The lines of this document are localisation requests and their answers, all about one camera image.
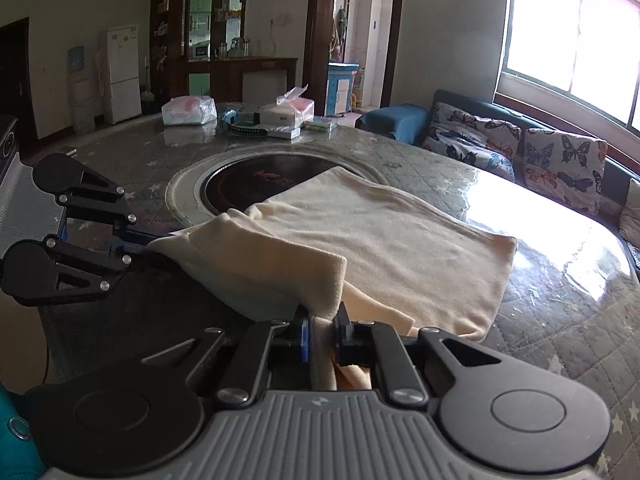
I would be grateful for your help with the blue corner sofa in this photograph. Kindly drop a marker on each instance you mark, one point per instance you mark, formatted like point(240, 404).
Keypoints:
point(407, 123)

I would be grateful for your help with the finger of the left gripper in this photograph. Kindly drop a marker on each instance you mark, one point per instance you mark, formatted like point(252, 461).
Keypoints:
point(87, 195)
point(51, 271)

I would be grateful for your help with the teal black brush tool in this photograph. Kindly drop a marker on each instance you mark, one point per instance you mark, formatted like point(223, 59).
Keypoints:
point(242, 124)

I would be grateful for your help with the white pink tissue box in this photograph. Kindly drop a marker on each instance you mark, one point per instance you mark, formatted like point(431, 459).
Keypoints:
point(291, 109)

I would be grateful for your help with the green framed window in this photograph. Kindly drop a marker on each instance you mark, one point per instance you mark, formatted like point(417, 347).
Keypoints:
point(575, 59)

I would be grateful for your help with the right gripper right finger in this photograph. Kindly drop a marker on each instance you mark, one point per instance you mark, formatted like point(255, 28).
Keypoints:
point(501, 412)

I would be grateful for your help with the pink tissue pack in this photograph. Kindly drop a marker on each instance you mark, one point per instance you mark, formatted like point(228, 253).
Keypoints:
point(189, 111)

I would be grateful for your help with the blue children cabinet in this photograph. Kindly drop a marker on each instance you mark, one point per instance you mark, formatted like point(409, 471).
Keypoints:
point(339, 85)

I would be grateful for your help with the white refrigerator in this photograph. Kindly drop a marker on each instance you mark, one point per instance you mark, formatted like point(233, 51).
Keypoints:
point(121, 74)

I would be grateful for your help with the cream beige garment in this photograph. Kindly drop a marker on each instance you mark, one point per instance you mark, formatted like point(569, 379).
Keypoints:
point(340, 240)

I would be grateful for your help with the round black induction cooktop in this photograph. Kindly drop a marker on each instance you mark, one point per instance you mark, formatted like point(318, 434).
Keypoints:
point(241, 184)

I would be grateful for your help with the flat butterfly pillow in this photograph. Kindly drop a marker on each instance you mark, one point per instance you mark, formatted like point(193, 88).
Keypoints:
point(485, 143)

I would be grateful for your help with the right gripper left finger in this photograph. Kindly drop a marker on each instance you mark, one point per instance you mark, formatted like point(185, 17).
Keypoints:
point(137, 415)

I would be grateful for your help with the green small book stack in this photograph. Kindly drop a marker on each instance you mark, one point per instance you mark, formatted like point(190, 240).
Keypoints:
point(320, 124)

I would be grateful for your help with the dark wood sideboard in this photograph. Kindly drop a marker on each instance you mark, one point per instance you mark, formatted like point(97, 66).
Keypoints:
point(255, 81)

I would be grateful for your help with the upright butterfly pillow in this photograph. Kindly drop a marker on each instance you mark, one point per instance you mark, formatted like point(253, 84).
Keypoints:
point(565, 167)

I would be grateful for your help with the dark wood display cabinet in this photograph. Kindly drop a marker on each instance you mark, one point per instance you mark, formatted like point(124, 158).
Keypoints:
point(185, 37)

